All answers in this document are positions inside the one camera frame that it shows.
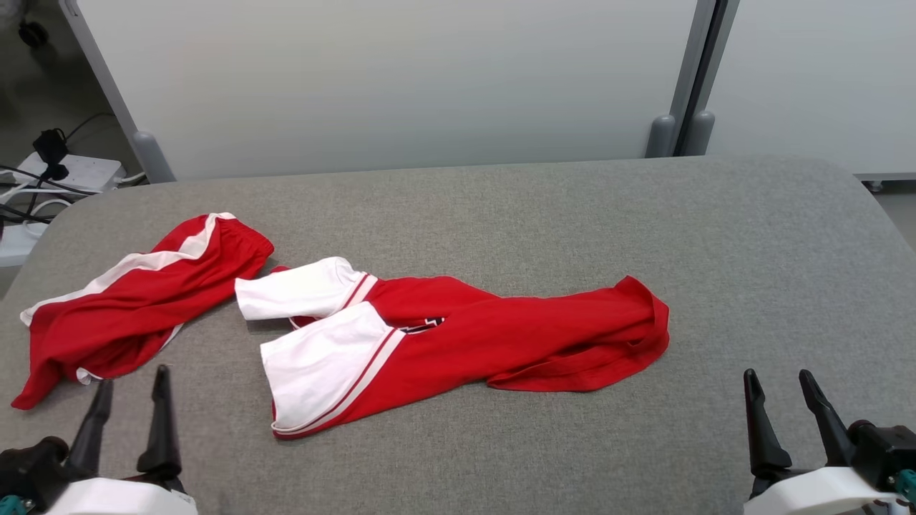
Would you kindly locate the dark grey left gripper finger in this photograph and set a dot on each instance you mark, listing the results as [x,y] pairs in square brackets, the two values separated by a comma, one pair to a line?
[91,429]
[162,429]

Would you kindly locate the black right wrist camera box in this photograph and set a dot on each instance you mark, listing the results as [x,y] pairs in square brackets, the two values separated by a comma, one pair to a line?
[884,450]

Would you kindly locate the red white shorts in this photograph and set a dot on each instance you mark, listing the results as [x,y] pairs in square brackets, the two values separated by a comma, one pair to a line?
[136,307]

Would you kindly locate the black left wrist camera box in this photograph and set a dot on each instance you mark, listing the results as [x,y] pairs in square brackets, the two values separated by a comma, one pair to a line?
[32,468]

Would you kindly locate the grey partition post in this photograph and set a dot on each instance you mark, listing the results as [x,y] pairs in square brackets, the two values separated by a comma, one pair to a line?
[700,129]
[150,154]
[662,132]

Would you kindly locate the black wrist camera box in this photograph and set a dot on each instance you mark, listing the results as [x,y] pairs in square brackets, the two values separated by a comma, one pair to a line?
[884,450]
[32,468]

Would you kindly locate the black plug adapter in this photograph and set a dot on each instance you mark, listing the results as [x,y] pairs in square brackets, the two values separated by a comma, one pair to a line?
[50,146]

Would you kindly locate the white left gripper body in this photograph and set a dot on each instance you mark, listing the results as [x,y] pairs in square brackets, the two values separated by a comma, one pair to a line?
[122,497]

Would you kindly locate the red white jersey shirt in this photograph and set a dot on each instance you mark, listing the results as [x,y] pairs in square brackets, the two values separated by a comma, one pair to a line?
[501,336]

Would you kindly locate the narrow white partition panel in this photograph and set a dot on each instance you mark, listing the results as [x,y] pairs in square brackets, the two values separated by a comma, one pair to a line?
[816,79]

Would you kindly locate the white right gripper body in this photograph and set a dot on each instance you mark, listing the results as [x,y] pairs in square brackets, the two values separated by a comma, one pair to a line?
[823,493]

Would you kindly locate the wide white partition panel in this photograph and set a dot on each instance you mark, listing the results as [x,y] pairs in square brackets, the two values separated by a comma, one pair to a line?
[401,79]

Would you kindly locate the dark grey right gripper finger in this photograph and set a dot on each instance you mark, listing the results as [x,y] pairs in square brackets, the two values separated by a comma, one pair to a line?
[830,422]
[764,436]

